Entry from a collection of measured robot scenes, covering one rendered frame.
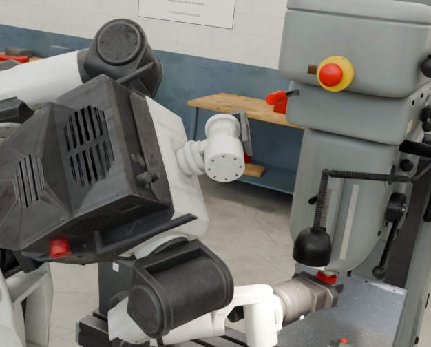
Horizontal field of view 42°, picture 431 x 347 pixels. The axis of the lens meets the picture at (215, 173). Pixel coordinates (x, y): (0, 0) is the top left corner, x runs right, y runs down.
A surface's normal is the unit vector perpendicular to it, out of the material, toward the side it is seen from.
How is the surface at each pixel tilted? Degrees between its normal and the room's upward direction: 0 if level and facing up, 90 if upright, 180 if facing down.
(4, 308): 90
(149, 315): 94
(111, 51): 62
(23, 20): 90
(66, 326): 0
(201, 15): 90
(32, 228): 74
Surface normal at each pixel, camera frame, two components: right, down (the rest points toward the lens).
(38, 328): -0.22, 0.28
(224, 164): 0.03, 0.69
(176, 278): 0.21, -0.84
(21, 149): -0.62, -0.11
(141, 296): -0.74, 0.19
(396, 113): -0.46, 0.23
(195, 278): 0.36, -0.69
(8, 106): -0.12, -0.20
